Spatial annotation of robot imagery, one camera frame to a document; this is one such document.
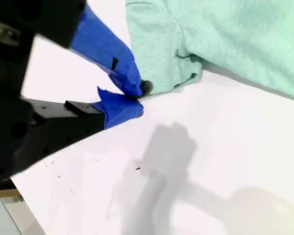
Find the pale green T-shirt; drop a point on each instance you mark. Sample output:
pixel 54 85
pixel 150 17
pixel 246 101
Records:
pixel 223 36

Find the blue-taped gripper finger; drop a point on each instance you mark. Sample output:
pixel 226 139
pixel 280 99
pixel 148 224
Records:
pixel 120 110
pixel 105 41

